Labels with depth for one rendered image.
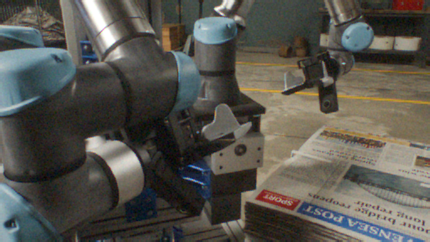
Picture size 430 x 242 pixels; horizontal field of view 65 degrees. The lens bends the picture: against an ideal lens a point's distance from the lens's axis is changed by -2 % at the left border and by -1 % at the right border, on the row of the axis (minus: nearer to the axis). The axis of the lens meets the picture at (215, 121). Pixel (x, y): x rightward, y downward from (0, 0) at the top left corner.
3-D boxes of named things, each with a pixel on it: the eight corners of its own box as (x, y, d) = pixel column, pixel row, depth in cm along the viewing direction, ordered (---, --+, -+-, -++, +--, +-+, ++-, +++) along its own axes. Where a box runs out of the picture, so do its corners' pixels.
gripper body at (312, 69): (294, 62, 92) (311, 56, 101) (303, 92, 93) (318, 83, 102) (321, 54, 87) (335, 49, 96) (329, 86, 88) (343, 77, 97)
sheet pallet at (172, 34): (190, 51, 707) (189, 23, 687) (175, 58, 632) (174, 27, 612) (138, 49, 738) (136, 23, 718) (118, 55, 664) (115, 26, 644)
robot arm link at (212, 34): (191, 71, 92) (190, 19, 87) (197, 61, 104) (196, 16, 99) (235, 71, 91) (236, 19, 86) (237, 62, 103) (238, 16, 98)
